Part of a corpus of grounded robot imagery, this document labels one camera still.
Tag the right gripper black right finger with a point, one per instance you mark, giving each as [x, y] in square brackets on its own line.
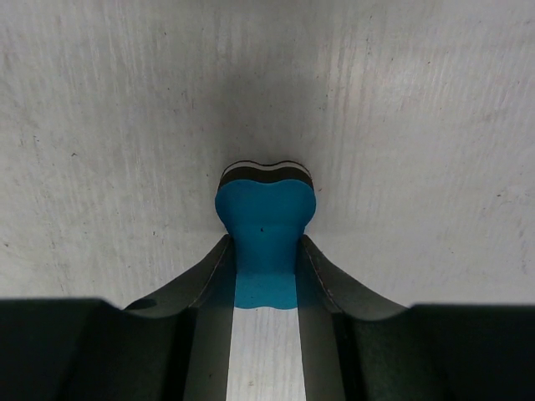
[359, 345]

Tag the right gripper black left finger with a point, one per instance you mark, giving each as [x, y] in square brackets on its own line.
[172, 344]

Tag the blue whiteboard eraser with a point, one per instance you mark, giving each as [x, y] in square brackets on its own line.
[265, 210]

